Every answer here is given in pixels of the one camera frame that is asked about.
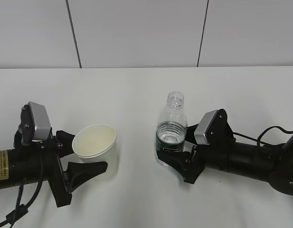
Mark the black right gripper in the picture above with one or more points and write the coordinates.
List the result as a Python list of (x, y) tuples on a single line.
[(190, 164)]

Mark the white paper cup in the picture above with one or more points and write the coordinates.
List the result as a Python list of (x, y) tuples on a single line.
[(98, 143)]

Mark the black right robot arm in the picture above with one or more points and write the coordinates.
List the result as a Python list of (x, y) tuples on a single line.
[(265, 162)]

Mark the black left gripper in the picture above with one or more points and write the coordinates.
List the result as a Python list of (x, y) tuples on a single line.
[(52, 150)]

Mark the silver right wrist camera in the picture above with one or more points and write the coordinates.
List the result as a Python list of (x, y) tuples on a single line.
[(203, 127)]

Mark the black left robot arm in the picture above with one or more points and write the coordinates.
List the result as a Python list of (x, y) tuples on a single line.
[(40, 161)]

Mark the clear water bottle green label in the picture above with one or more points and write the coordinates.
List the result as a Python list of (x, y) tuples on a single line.
[(171, 125)]

